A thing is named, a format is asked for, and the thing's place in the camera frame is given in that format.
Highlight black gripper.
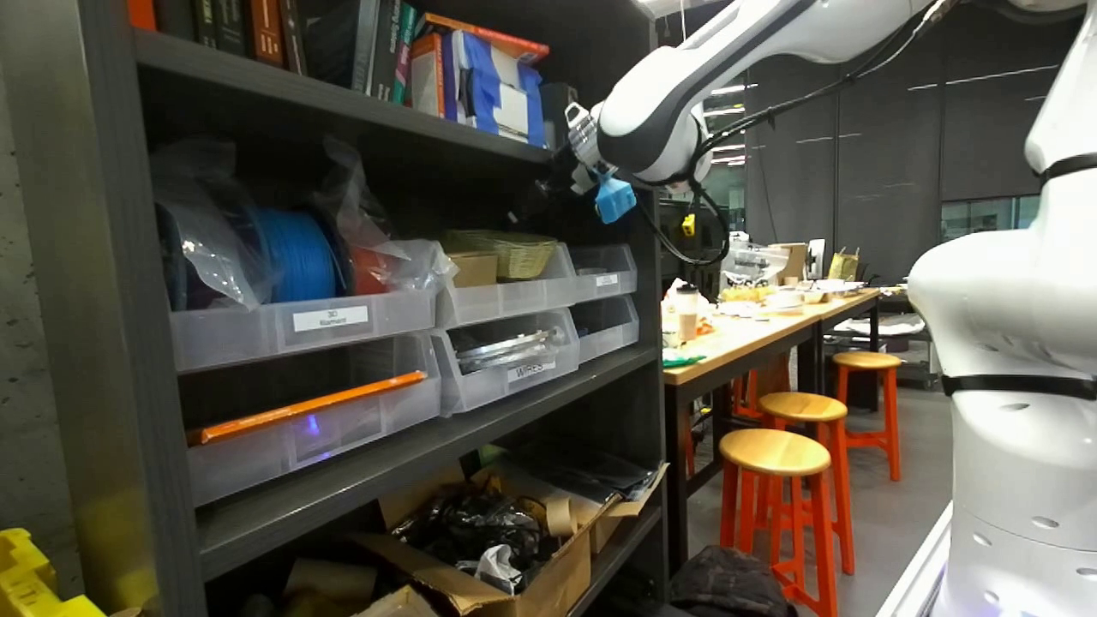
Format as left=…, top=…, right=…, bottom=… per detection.
left=496, top=180, right=602, bottom=231

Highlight olive woven basket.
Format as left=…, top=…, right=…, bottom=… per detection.
left=443, top=230, right=564, bottom=285

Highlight small cardboard box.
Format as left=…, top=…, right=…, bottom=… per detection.
left=445, top=251, right=505, bottom=286

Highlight blue and white box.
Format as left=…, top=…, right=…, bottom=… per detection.
left=457, top=66, right=550, bottom=116
left=459, top=99, right=554, bottom=149

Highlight clear plastic storage bin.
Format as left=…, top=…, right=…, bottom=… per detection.
left=572, top=295, right=646, bottom=366
left=570, top=238, right=640, bottom=305
left=184, top=362, right=445, bottom=508
left=438, top=305, right=582, bottom=419
left=436, top=238, right=581, bottom=333

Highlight tall black book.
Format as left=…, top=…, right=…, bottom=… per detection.
left=546, top=78, right=572, bottom=149

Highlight silver foil packets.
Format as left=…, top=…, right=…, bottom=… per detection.
left=457, top=327, right=564, bottom=374

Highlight red filament spool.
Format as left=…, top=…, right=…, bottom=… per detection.
left=349, top=244, right=398, bottom=297

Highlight white crumpled bag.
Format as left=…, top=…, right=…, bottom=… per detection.
left=662, top=275, right=720, bottom=348

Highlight blue filament spool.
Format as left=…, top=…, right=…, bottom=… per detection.
left=243, top=206, right=348, bottom=305

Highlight clear plastic container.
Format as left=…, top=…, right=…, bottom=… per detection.
left=720, top=230, right=793, bottom=286

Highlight wooden desk with black legs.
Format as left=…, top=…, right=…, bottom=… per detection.
left=662, top=285, right=904, bottom=575

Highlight orange rod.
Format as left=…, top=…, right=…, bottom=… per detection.
left=189, top=366, right=432, bottom=450

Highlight left grey storage bin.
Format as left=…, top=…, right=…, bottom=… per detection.
left=167, top=285, right=445, bottom=378

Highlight row of dark books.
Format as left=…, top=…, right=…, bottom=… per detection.
left=158, top=0, right=419, bottom=106

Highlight clear plastic bag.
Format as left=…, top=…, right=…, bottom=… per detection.
left=152, top=133, right=457, bottom=315

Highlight black tangled gear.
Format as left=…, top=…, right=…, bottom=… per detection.
left=398, top=482, right=551, bottom=575

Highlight orange wooden stool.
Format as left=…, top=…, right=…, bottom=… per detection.
left=830, top=348, right=904, bottom=482
left=759, top=388, right=858, bottom=575
left=716, top=426, right=844, bottom=617

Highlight white and black roll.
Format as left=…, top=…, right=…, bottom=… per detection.
left=472, top=541, right=528, bottom=595

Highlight large open cardboard box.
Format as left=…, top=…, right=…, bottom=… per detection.
left=341, top=460, right=673, bottom=617

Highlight grey office chair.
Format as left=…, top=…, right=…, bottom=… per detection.
left=826, top=305, right=924, bottom=357

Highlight flat cardboard piece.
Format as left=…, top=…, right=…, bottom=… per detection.
left=284, top=554, right=443, bottom=617

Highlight black shelving unit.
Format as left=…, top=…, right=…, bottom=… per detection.
left=0, top=0, right=673, bottom=617

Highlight black bag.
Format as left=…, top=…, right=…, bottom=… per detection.
left=666, top=545, right=804, bottom=617

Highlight yellow plastic crate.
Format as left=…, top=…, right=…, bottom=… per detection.
left=0, top=523, right=112, bottom=617

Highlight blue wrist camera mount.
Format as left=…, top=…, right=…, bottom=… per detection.
left=589, top=175, right=640, bottom=227

